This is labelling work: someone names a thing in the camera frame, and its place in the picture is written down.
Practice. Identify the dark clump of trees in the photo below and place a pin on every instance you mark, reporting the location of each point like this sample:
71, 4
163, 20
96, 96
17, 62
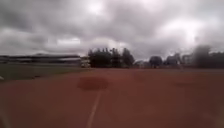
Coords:
108, 59

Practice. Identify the pair of round trees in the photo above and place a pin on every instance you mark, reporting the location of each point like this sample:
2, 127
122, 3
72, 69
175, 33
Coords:
155, 61

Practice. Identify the red running track surface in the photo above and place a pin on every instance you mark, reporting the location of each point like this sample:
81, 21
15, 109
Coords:
150, 103

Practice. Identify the long low building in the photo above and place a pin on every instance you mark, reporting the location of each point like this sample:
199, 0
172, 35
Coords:
46, 59

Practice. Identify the green grass field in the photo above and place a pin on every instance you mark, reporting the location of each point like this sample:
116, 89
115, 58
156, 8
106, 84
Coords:
26, 71

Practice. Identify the large dark tree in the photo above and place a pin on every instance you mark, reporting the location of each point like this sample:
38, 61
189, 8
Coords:
206, 58

